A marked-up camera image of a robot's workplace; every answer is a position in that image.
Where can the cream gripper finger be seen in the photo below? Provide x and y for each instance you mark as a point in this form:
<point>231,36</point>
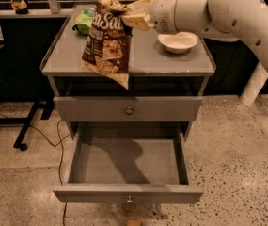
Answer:
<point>140,21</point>
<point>139,4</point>

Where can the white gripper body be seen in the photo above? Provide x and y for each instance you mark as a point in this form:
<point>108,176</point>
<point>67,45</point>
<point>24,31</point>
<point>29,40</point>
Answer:
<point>162,12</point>

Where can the brown chip bag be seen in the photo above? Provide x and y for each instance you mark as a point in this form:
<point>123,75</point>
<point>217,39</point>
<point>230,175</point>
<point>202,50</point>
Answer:
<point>107,49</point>

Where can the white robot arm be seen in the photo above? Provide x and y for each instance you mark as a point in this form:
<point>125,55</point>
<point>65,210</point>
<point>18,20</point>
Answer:
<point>244,20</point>

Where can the green chip bag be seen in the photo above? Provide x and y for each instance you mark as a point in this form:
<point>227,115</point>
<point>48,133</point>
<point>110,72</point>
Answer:
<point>82,23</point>

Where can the closed grey top drawer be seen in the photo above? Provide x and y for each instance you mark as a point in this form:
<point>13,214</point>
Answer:
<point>127,109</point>

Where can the grey drawer cabinet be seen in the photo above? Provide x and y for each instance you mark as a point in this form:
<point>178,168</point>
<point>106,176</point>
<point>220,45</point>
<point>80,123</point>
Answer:
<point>154,72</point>

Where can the open grey middle drawer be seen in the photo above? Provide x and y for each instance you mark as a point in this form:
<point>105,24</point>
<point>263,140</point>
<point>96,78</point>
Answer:
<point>139,162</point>

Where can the white paper bowl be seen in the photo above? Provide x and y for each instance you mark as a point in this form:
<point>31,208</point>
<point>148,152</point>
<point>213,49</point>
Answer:
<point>178,43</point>

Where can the small yellow black object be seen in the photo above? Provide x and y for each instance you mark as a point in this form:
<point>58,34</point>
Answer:
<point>20,6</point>

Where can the white window ledge rail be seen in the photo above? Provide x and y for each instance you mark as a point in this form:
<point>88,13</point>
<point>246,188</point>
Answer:
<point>37,13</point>

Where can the black desk frame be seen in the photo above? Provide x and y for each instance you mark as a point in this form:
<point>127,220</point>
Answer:
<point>47,108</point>

